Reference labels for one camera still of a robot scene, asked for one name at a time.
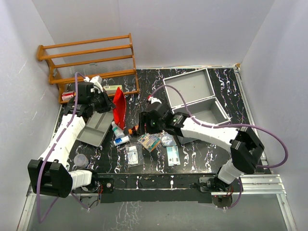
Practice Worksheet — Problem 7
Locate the red fabric medicine pouch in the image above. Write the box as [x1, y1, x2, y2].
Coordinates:
[113, 87, 127, 130]

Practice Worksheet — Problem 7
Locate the brown bottle orange cap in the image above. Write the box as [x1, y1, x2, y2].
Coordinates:
[128, 125, 140, 136]

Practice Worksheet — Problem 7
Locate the blue white plaster pack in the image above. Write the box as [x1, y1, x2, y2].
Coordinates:
[137, 133, 161, 152]

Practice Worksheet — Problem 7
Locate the round item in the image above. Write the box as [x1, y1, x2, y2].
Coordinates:
[160, 133, 176, 147]

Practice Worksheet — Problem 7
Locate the teal white sachet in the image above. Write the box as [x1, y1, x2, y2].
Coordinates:
[167, 146, 180, 167]

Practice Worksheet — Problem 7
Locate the clear bag of gauze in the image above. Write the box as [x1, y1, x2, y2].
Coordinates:
[125, 142, 144, 167]

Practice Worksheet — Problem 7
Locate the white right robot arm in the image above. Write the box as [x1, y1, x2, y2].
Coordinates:
[138, 101, 264, 192]

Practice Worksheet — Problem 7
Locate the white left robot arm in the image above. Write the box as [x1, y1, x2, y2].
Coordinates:
[27, 80, 115, 198]

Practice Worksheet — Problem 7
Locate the white green medicine box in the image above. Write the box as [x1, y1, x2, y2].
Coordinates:
[103, 85, 123, 95]

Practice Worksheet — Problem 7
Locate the red white medicine box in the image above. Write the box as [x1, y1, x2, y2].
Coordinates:
[61, 91, 75, 101]

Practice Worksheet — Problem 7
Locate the white medicine bottle green label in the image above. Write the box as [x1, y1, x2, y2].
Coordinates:
[111, 121, 125, 139]

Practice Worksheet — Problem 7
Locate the grey plastic tray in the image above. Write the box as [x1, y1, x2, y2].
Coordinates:
[77, 112, 114, 147]

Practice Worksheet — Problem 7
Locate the white blue bandage roll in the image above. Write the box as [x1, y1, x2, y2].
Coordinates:
[113, 135, 131, 146]

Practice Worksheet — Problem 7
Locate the orange wooden shelf rack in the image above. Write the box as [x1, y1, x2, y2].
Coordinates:
[36, 33, 140, 104]

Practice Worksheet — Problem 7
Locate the grey open storage box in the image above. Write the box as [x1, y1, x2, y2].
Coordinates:
[162, 68, 232, 145]

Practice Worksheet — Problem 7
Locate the clear plastic cup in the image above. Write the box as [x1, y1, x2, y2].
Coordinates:
[74, 154, 89, 168]

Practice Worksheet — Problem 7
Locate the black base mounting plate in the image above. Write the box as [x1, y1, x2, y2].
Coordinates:
[72, 172, 244, 204]

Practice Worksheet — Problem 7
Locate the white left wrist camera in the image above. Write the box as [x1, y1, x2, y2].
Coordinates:
[84, 76, 103, 93]

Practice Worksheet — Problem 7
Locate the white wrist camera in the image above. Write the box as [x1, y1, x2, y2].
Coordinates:
[147, 95, 162, 104]
[84, 76, 103, 93]

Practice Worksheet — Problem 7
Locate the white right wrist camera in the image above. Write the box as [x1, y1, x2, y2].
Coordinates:
[147, 95, 162, 104]

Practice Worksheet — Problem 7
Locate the aluminium frame rail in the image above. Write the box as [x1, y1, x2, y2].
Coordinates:
[241, 174, 286, 194]

